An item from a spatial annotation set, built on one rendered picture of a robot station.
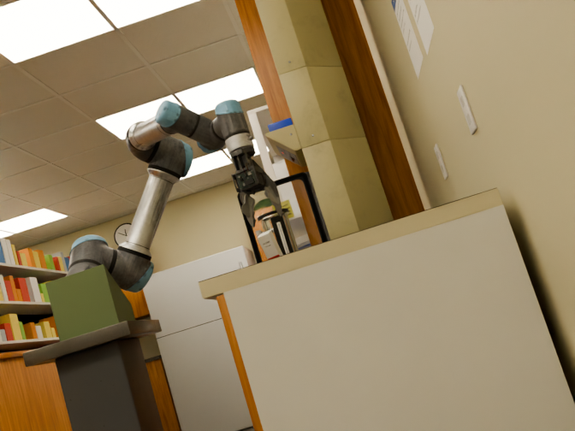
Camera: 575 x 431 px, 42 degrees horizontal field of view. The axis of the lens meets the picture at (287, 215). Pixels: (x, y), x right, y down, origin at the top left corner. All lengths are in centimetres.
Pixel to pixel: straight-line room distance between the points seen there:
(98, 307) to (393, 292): 98
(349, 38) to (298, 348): 189
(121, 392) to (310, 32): 153
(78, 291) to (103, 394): 32
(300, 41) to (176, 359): 537
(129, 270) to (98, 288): 21
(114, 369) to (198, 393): 558
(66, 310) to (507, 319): 129
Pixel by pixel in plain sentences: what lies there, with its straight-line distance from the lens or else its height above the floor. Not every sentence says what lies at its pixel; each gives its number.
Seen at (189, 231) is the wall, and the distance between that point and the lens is 854.
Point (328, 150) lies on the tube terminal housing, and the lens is 276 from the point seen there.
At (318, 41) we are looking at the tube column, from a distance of 296.
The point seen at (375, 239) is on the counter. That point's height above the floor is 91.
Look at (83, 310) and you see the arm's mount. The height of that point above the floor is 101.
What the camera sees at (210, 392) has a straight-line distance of 777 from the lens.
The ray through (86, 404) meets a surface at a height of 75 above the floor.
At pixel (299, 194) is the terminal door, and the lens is 305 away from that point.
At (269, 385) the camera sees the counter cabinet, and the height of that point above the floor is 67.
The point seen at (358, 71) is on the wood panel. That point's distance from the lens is 323.
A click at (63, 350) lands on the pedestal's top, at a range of 223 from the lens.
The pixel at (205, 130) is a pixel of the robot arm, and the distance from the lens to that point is 216.
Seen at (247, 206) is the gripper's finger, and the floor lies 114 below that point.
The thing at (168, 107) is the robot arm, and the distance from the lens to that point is 213.
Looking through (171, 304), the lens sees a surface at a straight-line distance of 783.
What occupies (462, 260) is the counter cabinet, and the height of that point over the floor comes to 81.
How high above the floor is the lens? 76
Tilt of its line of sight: 9 degrees up
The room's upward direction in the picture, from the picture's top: 17 degrees counter-clockwise
